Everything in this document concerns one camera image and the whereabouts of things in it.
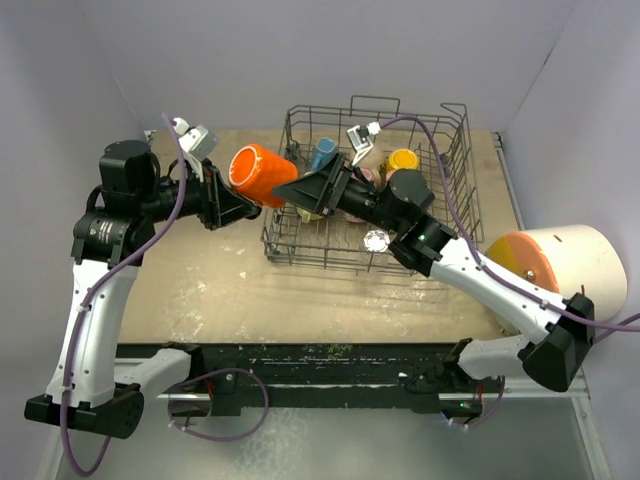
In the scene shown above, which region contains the white cylinder bin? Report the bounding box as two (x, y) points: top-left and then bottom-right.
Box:
(519, 224), (628, 321)

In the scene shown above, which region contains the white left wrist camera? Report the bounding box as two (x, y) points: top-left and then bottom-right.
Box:
(172, 117), (219, 161)

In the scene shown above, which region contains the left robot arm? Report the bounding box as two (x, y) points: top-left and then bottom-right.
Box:
(24, 140), (261, 439)

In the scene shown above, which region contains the blue flower mug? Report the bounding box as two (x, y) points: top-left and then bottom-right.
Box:
(310, 137), (338, 172)

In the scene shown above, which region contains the orange mug black handle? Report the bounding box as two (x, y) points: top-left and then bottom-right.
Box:
(228, 144), (298, 209)

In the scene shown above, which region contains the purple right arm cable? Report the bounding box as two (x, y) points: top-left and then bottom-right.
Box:
(377, 114), (640, 431)

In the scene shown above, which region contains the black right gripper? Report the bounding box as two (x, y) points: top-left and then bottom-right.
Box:
(272, 151), (402, 235)

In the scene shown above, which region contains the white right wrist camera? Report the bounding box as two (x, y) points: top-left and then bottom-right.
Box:
(346, 121), (381, 167)

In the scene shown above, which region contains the beige round teapot mug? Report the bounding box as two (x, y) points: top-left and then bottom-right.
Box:
(357, 145), (385, 170)

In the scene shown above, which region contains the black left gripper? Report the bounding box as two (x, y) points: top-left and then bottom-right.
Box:
(138, 157), (257, 230)

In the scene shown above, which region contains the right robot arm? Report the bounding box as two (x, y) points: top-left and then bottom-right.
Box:
(273, 155), (594, 392)

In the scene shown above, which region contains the grey wire dish rack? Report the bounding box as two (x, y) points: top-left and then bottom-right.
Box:
(261, 103), (484, 274)

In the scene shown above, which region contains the clear glass cup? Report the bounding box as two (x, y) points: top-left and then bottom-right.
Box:
(363, 230), (391, 253)

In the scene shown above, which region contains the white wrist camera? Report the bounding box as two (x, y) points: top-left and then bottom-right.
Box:
(346, 121), (381, 167)
(172, 117), (219, 161)

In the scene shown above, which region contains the pink ghost pattern mug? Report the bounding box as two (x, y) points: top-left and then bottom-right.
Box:
(343, 168), (381, 223)

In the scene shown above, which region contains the pale yellow faceted mug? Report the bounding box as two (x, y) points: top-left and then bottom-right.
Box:
(296, 207), (324, 224)

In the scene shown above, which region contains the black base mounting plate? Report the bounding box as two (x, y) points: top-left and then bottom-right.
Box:
(115, 342), (526, 417)

